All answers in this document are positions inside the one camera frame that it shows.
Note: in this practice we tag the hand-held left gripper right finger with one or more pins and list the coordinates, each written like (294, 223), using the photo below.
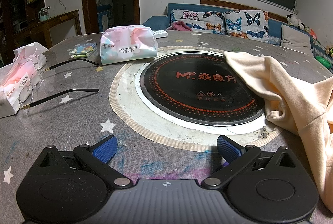
(229, 147)

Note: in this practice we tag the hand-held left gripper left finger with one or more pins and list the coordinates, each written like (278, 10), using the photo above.
(105, 148)

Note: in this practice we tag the cream pants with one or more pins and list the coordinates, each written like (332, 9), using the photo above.
(286, 88)

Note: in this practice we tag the black-temple eyeglasses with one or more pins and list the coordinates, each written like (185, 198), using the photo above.
(83, 89)

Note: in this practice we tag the round black induction cooktop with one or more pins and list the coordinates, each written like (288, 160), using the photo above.
(195, 88)

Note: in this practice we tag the small clear box colourful clips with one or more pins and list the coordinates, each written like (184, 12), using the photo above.
(83, 49)

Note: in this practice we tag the pastel tissue pack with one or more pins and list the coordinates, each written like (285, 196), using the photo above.
(127, 44)

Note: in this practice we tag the opened pink-print tissue pack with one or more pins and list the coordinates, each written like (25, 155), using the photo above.
(13, 88)

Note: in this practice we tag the crumpled white plastic bag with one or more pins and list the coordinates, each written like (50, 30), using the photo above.
(28, 52)

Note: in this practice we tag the butterfly print cushion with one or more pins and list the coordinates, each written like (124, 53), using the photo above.
(197, 19)
(244, 23)

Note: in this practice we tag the grey cushion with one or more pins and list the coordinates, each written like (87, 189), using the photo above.
(294, 39)

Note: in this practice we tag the white remote control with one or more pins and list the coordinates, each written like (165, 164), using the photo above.
(160, 33)

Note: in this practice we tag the green toy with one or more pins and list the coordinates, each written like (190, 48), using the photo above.
(322, 60)

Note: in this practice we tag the pink cloth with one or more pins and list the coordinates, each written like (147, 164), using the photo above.
(179, 26)

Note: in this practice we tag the blue sofa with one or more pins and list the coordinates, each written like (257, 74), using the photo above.
(153, 21)

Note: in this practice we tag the dark wooden side table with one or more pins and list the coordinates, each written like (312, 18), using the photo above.
(59, 18)

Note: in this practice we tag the yellow-green black toy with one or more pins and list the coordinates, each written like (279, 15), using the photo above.
(329, 51)

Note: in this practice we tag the pink plush toy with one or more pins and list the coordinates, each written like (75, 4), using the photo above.
(311, 33)

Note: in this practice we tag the panda plush toy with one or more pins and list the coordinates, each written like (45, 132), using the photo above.
(294, 20)

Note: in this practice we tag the pale green kettle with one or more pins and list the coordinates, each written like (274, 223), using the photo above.
(43, 15)

